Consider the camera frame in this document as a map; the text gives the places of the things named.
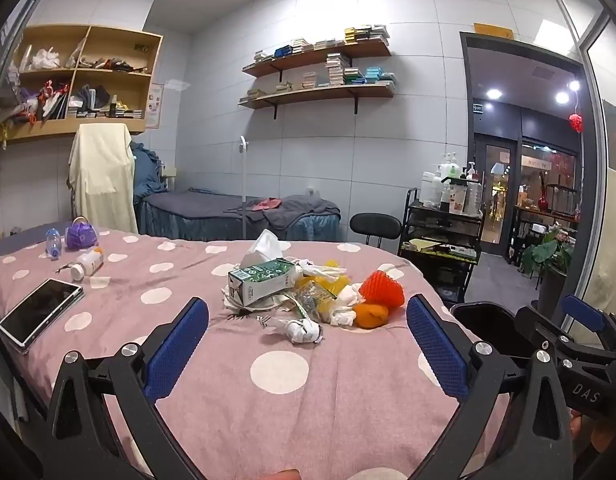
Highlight yellow door sign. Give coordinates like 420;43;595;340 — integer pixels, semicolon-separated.
473;22;515;40

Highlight wooden wall shelves with boxes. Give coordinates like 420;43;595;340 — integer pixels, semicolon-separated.
240;52;396;103

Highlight red and white bags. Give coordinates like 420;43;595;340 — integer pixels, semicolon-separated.
15;79;71;122

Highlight small blue bottle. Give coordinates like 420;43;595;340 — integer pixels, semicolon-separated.
44;228;64;259

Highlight dark grey door frame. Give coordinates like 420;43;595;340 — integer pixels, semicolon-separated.
459;31;609;306

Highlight green milk carton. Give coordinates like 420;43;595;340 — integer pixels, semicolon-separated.
227;257;298;307

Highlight wooden cubby shelf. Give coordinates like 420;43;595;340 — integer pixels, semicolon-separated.
0;23;164;147

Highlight white floor lamp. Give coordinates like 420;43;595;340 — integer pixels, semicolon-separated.
238;136;251;240

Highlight massage bed grey blanket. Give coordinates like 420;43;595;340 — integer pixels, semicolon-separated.
138;189;341;241

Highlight purple pouch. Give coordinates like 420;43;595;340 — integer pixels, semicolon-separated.
64;216;99;250

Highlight row of box stacks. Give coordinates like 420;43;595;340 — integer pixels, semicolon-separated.
253;24;391;63

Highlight orange fruit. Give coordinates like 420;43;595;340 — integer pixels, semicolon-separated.
352;301;390;329

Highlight long wooden wall shelf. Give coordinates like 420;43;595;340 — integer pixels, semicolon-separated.
238;84;396;120

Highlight cream towel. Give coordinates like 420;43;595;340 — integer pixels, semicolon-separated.
69;123;139;233

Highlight black display table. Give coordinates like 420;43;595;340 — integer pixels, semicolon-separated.
513;205;579;266

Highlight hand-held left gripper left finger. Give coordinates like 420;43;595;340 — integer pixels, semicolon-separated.
40;296;211;480

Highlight black trash bin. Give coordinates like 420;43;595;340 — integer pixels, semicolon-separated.
449;300;539;361

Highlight short wooden wall shelf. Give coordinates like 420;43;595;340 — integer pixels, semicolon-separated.
242;40;392;81

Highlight white paper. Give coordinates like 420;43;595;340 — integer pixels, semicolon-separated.
258;316;324;345

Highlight green label pump bottle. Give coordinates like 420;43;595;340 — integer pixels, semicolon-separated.
440;152;461;181

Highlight black stool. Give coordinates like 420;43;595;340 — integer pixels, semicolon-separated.
349;212;403;248

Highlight white bottle orange label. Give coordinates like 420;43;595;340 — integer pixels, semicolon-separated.
70;247;105;282

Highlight pile of blue cloth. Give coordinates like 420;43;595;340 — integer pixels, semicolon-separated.
129;141;169;206

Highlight potted green plant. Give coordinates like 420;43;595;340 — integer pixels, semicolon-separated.
520;225;576;311

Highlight red foam fruit net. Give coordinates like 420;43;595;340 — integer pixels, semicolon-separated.
358;270;405;309

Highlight pink polka-dot blanket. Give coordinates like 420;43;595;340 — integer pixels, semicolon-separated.
0;227;519;480

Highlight wall poster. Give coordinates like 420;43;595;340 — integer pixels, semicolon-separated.
147;82;165;130

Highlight clear ribbed bottle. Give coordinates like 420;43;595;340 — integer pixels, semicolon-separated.
463;180;481;216

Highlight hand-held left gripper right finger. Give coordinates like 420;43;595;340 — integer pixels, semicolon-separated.
406;295;575;480

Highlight white plastic bag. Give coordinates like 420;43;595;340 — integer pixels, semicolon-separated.
30;46;65;71

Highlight small white tissue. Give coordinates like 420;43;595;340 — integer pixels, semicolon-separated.
330;282;364;326

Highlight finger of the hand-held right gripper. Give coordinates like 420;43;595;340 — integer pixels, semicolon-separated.
514;305;616;362
562;294;607;332

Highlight row of small boxes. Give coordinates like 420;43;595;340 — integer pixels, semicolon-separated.
65;101;144;120

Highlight clear plastic wrapper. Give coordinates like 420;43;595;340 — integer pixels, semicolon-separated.
288;280;339;321

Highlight black trolley cart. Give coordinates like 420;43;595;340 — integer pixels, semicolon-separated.
398;187;484;306

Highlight yellow foam fruit net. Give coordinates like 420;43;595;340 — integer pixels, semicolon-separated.
298;259;350;311

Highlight pile of dark pouches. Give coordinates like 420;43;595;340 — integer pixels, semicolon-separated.
70;84;114;110

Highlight pile of small tools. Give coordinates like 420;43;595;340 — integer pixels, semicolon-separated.
78;56;139;73

